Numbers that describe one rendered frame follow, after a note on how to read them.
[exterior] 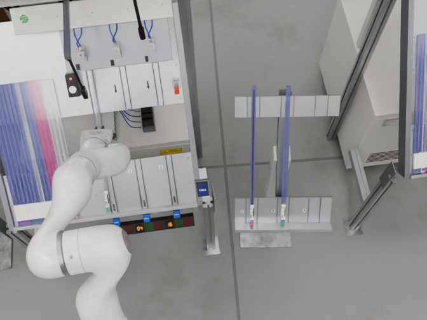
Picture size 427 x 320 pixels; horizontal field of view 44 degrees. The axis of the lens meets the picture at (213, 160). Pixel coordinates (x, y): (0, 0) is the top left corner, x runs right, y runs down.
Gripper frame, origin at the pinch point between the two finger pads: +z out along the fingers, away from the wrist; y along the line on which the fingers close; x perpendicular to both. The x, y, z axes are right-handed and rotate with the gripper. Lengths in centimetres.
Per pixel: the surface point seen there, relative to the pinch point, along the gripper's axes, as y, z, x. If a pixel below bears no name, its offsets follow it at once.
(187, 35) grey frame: -32.2, 13.6, -29.2
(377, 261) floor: -120, 36, 85
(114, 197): -2.5, -0.6, 24.6
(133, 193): -9.5, -0.7, 23.9
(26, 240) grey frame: 35, 13, 47
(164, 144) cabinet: -21.5, 28.3, 16.1
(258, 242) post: -64, 48, 77
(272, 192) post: -64, 17, 35
